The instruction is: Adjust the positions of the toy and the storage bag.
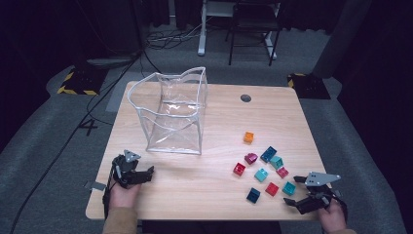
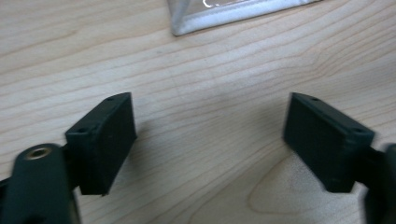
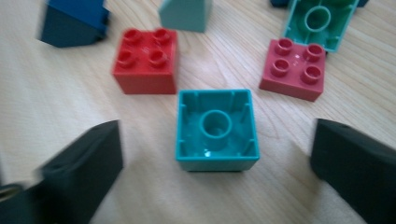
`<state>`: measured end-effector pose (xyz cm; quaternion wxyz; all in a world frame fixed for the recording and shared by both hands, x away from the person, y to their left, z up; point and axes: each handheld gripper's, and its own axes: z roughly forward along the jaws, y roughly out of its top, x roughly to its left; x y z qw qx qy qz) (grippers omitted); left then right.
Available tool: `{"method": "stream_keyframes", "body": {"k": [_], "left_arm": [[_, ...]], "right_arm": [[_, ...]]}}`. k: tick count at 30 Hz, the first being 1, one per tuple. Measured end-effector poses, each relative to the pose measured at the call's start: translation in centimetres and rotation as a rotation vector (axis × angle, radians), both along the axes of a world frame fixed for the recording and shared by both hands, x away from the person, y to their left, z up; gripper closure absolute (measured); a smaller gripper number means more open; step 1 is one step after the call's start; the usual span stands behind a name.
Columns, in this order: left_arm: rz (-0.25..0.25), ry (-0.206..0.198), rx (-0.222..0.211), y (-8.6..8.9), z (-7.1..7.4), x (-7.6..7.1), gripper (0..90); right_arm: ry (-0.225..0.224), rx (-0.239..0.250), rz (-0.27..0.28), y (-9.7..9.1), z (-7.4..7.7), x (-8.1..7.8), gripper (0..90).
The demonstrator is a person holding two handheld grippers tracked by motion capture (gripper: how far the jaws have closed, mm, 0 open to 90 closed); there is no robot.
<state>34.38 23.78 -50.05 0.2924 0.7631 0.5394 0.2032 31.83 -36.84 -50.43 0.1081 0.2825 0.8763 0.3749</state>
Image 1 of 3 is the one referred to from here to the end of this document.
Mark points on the large dark blue toy block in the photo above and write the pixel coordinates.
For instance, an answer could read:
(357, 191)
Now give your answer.
(268, 154)

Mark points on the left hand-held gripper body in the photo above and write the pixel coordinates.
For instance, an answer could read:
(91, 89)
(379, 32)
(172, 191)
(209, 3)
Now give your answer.
(130, 175)

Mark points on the clear plastic bag white trim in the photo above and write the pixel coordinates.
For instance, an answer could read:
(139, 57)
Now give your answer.
(168, 130)

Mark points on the light turquoise toy block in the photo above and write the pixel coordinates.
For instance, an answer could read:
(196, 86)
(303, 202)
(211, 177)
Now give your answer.
(261, 175)

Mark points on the black chair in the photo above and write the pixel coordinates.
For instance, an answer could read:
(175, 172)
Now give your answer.
(253, 24)

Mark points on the sea green toy block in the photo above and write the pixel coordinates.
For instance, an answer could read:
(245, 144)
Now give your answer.
(276, 162)

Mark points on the teal toy block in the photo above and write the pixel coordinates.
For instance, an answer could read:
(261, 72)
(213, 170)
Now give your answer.
(289, 188)

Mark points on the grey metal table bracket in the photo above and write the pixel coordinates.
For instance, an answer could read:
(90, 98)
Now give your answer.
(94, 186)

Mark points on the orange toy block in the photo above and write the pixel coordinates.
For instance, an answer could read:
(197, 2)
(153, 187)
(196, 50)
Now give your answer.
(248, 137)

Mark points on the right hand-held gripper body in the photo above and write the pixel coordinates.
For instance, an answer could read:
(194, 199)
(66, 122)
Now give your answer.
(319, 196)

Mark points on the dark round table grommet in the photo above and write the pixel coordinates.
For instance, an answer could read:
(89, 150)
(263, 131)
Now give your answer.
(245, 98)

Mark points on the small dark blue toy block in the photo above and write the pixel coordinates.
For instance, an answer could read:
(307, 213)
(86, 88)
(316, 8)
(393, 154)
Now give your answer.
(253, 195)

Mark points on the person's left hand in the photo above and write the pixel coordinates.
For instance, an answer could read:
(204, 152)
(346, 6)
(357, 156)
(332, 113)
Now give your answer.
(123, 198)

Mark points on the pink-red toy block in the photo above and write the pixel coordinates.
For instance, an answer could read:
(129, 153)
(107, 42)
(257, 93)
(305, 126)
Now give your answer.
(282, 172)

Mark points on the white desk frame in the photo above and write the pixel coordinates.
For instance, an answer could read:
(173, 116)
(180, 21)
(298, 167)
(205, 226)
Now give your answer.
(202, 32)

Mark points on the magenta toy block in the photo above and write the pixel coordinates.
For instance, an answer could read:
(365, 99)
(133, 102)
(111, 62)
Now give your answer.
(250, 158)

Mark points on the yellow-black striped stand base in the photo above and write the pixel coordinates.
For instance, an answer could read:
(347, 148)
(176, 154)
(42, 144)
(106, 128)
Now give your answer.
(308, 86)
(82, 81)

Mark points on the red toy block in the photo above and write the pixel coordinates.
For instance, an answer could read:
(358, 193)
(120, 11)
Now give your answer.
(271, 189)
(239, 169)

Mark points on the person's right hand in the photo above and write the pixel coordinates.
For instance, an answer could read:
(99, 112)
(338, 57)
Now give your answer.
(332, 219)

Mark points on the grey curtain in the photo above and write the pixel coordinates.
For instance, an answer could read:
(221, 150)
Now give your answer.
(341, 39)

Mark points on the grey flat stand base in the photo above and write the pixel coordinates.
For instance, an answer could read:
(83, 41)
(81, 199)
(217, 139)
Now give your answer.
(110, 61)

